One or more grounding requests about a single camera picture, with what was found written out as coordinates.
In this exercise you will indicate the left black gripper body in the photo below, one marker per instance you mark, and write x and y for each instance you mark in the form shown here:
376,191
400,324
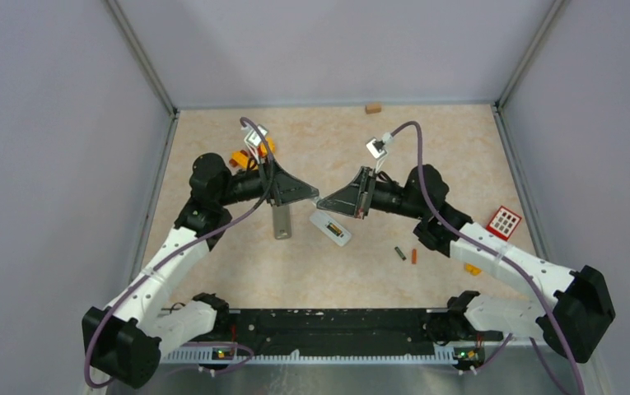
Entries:
254,183

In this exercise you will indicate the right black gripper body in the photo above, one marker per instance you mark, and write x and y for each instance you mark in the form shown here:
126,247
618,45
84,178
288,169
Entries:
389,197

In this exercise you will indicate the grey remote battery cover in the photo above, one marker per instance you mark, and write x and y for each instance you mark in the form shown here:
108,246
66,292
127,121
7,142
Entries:
282,222

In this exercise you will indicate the white remote control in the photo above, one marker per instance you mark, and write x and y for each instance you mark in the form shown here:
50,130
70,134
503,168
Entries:
330,227

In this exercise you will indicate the dark green AA battery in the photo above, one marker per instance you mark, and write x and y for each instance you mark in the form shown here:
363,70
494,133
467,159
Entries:
400,253

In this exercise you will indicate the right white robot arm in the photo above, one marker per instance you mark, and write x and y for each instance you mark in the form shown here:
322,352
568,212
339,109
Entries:
571,310

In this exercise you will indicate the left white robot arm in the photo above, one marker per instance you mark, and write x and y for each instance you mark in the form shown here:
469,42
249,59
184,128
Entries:
129,337

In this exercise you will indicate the yellow toy car brick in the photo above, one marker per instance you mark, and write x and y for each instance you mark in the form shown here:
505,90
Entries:
240,159

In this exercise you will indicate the yellow round toy brick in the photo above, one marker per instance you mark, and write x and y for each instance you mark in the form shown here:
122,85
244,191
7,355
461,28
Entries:
267,147

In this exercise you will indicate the small wooden block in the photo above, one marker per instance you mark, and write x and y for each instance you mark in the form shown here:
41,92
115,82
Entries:
373,108

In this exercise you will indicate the yellow toy piece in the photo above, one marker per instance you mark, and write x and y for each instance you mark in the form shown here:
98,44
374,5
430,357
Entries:
472,270

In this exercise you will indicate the red white toy panel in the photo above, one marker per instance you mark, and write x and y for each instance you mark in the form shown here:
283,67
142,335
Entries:
504,223

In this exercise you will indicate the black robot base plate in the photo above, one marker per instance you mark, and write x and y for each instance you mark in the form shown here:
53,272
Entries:
345,332

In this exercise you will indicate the grey slotted cable duct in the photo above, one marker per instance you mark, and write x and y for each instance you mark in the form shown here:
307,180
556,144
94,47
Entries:
206,355

